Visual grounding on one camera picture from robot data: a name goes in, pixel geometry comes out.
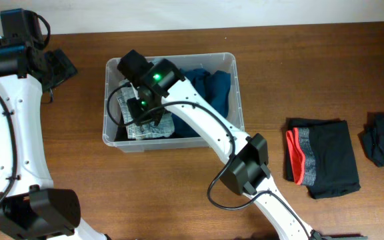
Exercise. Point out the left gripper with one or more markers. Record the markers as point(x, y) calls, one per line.
point(58, 66)

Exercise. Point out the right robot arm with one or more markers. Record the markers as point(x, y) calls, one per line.
point(162, 88)

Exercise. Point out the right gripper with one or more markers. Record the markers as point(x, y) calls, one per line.
point(139, 112)

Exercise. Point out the light blue jeans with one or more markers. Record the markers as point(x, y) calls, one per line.
point(150, 130)

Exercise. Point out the black garment with red waistband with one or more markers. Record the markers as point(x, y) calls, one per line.
point(319, 155)

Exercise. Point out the clear plastic storage container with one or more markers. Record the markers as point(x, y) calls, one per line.
point(211, 62)

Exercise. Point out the blue garment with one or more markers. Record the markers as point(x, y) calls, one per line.
point(214, 88)

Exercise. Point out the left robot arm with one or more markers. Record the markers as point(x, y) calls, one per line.
point(30, 206)

